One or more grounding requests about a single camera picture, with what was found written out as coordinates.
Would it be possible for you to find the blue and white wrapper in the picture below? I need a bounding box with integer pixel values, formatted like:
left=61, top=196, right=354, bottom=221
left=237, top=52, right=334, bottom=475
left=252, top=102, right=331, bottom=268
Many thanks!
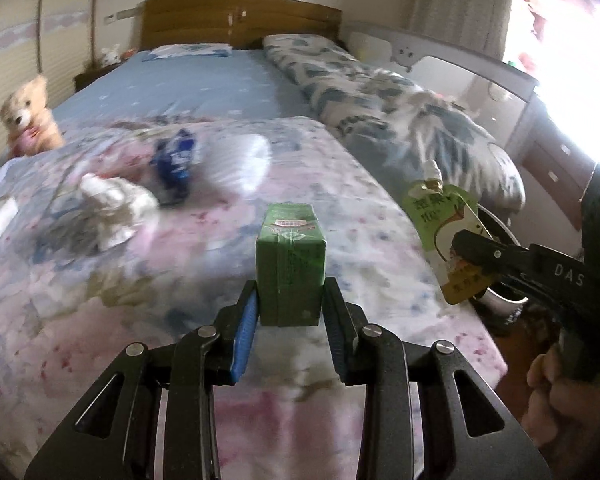
left=149, top=128, right=202, bottom=202

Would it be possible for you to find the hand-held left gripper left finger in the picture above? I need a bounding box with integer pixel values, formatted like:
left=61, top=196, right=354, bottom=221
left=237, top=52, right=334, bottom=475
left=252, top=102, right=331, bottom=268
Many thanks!
left=25, top=280, right=261, bottom=480

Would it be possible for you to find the grey patterned curtain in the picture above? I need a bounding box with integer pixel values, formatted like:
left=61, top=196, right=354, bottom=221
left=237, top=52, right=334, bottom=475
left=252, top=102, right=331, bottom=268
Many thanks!
left=409, top=0, right=522, bottom=62

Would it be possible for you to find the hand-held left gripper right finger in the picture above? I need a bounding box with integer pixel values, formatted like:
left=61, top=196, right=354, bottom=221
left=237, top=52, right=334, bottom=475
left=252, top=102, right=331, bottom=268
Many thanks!
left=321, top=276, right=554, bottom=480

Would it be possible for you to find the dark wooden nightstand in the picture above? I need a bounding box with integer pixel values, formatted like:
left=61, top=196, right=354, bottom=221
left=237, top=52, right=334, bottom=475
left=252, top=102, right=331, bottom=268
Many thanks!
left=74, top=62, right=131, bottom=93

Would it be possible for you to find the green drink carton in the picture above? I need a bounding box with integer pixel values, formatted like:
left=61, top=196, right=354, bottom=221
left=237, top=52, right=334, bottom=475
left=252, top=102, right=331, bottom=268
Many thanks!
left=255, top=203, right=328, bottom=328

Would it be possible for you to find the person's right hand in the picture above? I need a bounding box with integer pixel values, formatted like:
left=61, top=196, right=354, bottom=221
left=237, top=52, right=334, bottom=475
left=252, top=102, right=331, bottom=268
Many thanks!
left=522, top=346, right=600, bottom=457

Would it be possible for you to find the pink floral blanket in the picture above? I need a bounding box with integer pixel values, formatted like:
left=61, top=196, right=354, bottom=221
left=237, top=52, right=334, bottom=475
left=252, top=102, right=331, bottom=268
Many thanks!
left=0, top=117, right=511, bottom=480

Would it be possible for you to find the wooden headboard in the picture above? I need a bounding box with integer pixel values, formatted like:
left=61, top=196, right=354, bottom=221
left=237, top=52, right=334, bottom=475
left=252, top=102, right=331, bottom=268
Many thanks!
left=139, top=0, right=344, bottom=52

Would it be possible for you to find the green spouted drink pouch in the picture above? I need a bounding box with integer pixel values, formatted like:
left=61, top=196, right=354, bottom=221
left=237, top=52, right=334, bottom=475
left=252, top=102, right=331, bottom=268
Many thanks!
left=399, top=159, right=497, bottom=307

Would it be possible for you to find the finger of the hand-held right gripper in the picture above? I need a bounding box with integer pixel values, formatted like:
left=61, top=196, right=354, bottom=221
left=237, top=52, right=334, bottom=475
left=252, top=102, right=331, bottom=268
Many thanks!
left=451, top=229, right=537, bottom=287

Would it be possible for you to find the blue bed sheet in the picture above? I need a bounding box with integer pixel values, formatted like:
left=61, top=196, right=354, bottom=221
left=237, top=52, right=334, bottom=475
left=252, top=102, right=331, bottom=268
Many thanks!
left=49, top=48, right=327, bottom=127

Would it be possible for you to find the cream sliding door wardrobe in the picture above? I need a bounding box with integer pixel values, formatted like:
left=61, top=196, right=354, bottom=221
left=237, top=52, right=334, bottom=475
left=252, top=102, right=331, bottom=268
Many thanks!
left=0, top=0, right=107, bottom=172

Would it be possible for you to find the wooden dresser with drawers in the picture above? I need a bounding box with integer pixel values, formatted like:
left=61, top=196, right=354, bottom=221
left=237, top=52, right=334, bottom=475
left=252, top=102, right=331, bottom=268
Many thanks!
left=522, top=104, right=600, bottom=222

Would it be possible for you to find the white bin with black inside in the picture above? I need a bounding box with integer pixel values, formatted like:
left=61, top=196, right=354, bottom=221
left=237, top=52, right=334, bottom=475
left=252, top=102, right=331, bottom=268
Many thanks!
left=472, top=204, right=532, bottom=333

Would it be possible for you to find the blue patterned pillow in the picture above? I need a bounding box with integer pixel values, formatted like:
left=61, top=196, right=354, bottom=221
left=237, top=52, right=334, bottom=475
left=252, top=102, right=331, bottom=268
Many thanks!
left=144, top=42, right=234, bottom=62

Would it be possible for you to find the white quilt with blue print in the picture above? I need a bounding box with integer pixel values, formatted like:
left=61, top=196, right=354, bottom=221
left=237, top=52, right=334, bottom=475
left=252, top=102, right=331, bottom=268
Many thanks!
left=262, top=33, right=527, bottom=212

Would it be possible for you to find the white tissue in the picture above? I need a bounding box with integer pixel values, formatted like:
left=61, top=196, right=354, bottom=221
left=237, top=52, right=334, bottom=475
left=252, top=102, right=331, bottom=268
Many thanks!
left=77, top=172, right=159, bottom=252

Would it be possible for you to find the beige teddy bear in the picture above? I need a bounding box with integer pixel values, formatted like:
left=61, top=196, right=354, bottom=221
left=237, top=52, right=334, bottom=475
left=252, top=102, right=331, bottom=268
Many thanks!
left=0, top=73, right=66, bottom=159

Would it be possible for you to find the grey bed guard rail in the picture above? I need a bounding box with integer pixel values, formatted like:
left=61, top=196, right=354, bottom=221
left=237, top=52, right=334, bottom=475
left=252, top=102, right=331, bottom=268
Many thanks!
left=340, top=21, right=542, bottom=162

